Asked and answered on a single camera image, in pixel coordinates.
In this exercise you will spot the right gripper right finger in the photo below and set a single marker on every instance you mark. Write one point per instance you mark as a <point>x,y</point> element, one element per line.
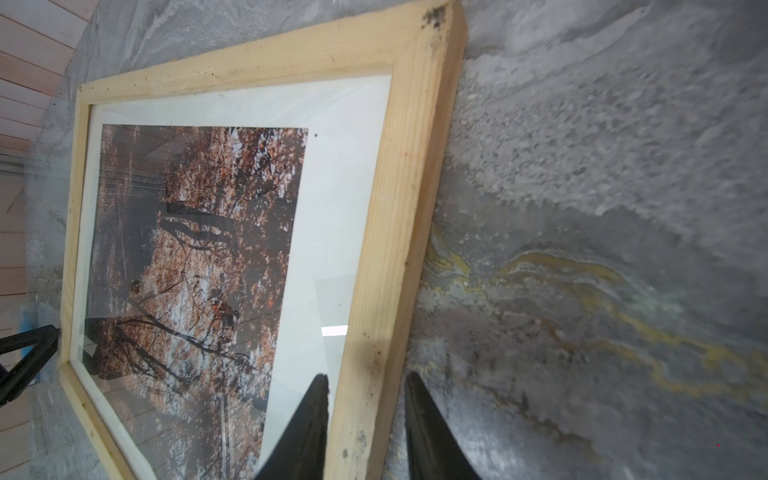
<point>433,452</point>

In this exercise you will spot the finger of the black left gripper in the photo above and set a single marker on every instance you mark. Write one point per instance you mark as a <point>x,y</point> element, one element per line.
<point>39,345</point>

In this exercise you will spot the light wooden picture frame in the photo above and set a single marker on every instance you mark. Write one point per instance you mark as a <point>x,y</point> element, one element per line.
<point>420,44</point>

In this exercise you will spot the white picture mat board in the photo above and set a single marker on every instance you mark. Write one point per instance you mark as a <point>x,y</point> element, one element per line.
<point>344,119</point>

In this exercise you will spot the autumn forest photo print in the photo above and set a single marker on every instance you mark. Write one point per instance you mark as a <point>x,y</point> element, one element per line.
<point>188,268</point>

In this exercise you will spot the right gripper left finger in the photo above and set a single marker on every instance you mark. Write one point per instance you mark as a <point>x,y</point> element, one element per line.
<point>300,451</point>

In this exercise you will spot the pack of coloured highlighters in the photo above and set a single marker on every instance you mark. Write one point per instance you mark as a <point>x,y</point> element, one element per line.
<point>28,322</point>

